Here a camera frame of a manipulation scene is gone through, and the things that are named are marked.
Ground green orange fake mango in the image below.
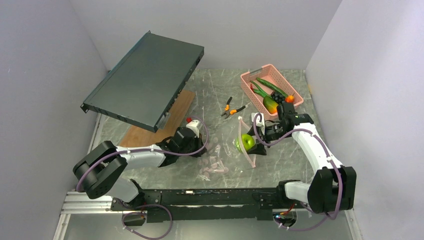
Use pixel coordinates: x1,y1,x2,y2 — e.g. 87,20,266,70
262,96,279,114

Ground black fake grape bunch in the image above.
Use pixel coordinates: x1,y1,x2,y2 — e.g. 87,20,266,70
270,91,286,104

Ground small orange fake fruit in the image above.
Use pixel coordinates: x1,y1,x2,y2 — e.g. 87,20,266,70
285,95,295,103

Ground clear zip top bag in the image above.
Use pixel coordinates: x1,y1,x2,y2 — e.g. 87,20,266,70
197,116,257,181

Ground green fake cucumber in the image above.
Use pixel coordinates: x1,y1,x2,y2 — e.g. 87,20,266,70
256,77,289,98

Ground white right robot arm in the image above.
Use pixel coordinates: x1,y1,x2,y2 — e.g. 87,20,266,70
247,102,357,214

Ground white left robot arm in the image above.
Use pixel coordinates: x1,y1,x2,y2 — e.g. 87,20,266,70
72,127,206,210

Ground orange black pliers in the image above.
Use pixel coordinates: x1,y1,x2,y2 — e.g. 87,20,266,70
220,96,246,119

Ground pink plastic basket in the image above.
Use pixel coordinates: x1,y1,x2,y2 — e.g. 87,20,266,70
240,64,304,120

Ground wooden base board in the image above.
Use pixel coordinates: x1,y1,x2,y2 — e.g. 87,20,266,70
119,90,196,148

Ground dark rack server chassis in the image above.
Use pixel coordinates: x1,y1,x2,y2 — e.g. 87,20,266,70
80,31,205,133

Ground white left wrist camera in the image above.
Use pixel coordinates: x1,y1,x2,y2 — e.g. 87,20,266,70
186,117,203,138

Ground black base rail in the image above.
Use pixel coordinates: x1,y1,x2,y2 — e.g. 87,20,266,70
111,186,297,223

